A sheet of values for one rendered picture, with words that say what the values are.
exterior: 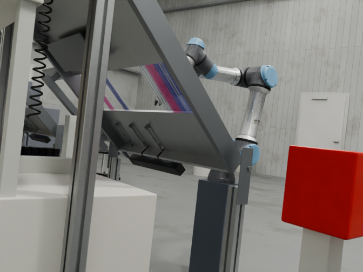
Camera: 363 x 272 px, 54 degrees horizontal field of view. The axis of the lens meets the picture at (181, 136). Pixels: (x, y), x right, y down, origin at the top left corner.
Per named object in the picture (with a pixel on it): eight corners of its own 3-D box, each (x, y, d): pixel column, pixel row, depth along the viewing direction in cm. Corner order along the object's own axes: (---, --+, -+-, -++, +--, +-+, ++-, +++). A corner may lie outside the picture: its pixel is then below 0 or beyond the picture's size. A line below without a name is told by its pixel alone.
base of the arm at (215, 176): (216, 178, 204) (217, 161, 204) (240, 183, 195) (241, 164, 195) (202, 179, 192) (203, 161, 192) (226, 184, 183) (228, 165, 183)
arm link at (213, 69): (206, 68, 174) (192, 53, 168) (222, 66, 165) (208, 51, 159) (199, 81, 172) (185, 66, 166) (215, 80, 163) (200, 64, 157)
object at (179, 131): (121, 144, 161) (126, 140, 162) (230, 164, 110) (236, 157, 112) (97, 112, 152) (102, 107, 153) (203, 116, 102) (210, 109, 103)
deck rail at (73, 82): (117, 150, 162) (126, 141, 165) (119, 150, 160) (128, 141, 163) (7, 6, 129) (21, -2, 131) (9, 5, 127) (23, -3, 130)
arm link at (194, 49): (210, 47, 160) (198, 34, 155) (199, 66, 157) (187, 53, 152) (199, 49, 166) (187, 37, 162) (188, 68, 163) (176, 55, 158)
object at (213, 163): (119, 150, 160) (130, 140, 163) (228, 172, 110) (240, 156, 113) (118, 148, 160) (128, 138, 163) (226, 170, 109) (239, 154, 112)
